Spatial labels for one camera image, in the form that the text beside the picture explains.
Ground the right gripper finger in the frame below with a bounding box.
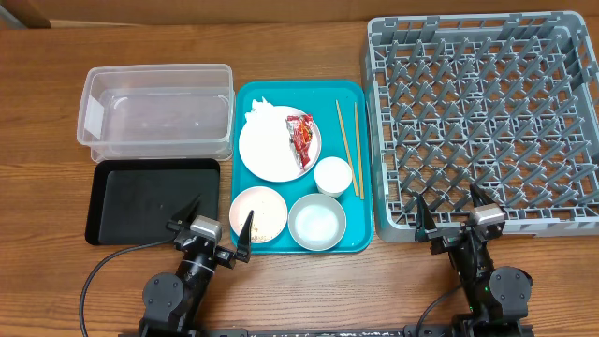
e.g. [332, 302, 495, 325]
[416, 195, 437, 233]
[470, 183, 496, 208]

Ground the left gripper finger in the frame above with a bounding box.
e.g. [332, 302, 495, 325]
[170, 194, 201, 224]
[235, 211, 254, 263]

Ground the small pink plate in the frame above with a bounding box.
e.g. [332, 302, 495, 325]
[229, 186, 288, 243]

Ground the wooden chopstick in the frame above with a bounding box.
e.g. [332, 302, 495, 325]
[335, 100, 359, 197]
[354, 102, 365, 200]

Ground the grey bowl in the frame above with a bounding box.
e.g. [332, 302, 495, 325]
[287, 193, 347, 252]

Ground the white cup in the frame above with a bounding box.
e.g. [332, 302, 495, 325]
[314, 156, 353, 198]

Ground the large white plate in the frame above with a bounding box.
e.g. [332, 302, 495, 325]
[238, 105, 321, 183]

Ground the white napkin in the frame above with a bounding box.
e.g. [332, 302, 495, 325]
[244, 97, 283, 123]

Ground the red snack wrapper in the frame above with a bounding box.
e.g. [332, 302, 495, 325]
[285, 114, 314, 169]

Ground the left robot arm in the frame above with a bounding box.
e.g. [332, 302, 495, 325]
[138, 196, 255, 336]

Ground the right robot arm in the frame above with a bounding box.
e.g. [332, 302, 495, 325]
[414, 183, 534, 337]

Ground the grey dishwasher rack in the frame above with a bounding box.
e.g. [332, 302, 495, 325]
[361, 11, 598, 242]

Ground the black tray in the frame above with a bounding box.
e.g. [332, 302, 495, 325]
[85, 159, 220, 245]

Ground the teal serving tray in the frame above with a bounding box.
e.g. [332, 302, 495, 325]
[231, 80, 373, 253]

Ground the clear plastic bin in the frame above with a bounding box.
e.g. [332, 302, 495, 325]
[77, 64, 235, 163]

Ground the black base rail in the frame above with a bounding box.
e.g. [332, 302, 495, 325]
[118, 325, 534, 337]

